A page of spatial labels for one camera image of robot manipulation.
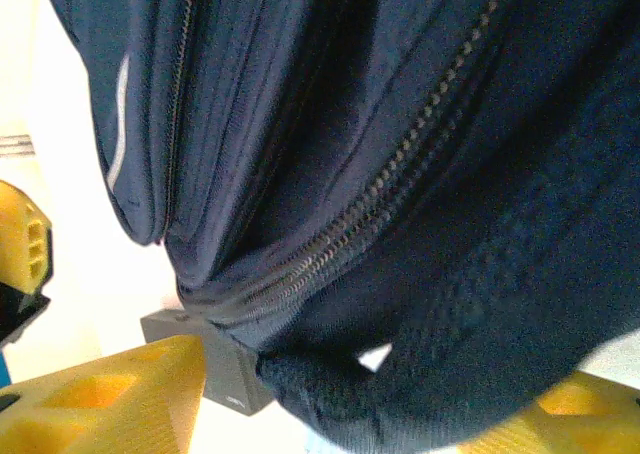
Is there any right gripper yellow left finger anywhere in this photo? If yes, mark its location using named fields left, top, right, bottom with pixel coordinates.
left=0, top=333, right=209, bottom=454

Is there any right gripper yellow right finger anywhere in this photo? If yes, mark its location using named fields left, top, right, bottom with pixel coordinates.
left=457, top=371, right=640, bottom=454

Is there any black pencil case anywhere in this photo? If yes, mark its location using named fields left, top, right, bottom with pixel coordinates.
left=139, top=308, right=274, bottom=418

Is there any navy blue backpack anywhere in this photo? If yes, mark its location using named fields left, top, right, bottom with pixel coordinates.
left=37, top=0, right=640, bottom=454

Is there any aluminium side rail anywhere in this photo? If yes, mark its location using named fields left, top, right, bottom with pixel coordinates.
left=0, top=133, right=36, bottom=161

